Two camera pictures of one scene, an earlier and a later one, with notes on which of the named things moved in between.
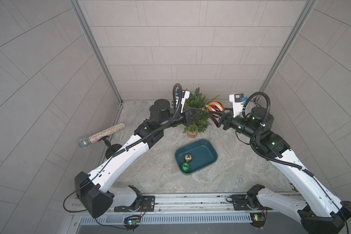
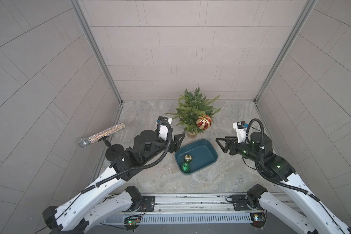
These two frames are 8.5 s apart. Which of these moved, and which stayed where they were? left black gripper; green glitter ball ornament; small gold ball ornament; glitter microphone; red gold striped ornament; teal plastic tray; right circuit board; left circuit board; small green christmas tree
Moved: red gold striped ornament; left black gripper
Stayed: glitter microphone; small gold ball ornament; small green christmas tree; right circuit board; green glitter ball ornament; teal plastic tray; left circuit board
